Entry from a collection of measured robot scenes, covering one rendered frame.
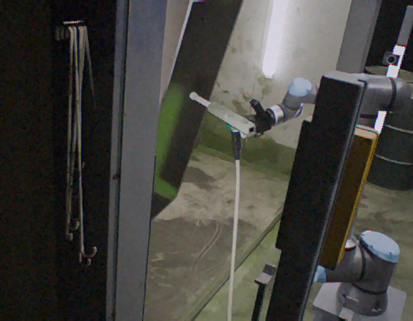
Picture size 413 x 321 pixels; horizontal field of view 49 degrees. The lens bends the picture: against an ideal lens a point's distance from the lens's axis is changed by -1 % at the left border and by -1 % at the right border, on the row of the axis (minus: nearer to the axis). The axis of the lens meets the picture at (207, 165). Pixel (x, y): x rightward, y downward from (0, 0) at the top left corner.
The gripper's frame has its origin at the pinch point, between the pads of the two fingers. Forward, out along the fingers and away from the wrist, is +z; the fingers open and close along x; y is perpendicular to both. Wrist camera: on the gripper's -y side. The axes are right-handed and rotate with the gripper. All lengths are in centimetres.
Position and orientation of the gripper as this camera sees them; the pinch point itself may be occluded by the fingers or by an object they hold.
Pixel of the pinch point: (232, 127)
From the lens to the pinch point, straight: 199.5
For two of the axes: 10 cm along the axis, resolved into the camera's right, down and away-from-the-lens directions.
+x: -5.4, -4.1, 7.3
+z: -8.4, 3.4, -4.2
